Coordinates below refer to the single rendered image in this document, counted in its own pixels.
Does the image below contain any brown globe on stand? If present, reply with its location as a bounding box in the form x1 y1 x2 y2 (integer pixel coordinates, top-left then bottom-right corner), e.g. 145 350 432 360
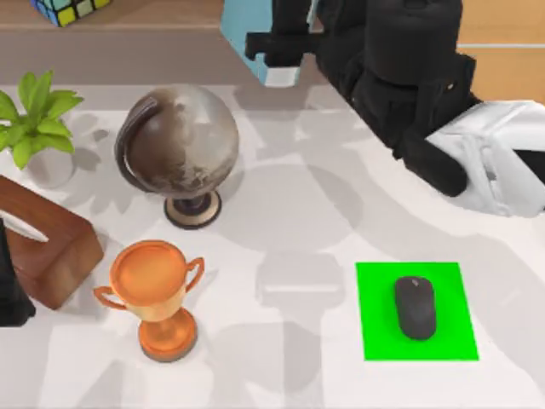
113 83 241 230

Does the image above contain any wooden shelf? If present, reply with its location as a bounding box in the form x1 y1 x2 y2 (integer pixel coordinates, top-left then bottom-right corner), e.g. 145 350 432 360
0 0 267 88

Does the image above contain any multicoloured puzzle cube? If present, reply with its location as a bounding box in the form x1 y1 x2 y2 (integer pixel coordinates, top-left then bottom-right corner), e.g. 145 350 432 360
29 0 114 28

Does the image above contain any wooden cabinet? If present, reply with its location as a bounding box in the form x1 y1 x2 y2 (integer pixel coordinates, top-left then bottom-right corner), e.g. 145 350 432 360
453 0 545 106

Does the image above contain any green plant in white pot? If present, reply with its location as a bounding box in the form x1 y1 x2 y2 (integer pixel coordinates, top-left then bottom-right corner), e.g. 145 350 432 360
0 69 85 190

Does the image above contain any copper trophy cup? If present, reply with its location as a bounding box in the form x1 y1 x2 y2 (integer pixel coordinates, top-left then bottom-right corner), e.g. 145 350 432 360
93 239 206 364

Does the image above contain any green mouse mat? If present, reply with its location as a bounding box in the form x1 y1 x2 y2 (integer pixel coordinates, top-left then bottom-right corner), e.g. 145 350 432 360
354 261 480 362

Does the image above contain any black computer mouse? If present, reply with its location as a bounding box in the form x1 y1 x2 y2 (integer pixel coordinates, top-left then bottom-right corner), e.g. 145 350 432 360
393 274 438 341

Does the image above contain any wooden tissue box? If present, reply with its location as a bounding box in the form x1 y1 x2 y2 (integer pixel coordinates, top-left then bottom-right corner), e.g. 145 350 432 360
0 175 106 311

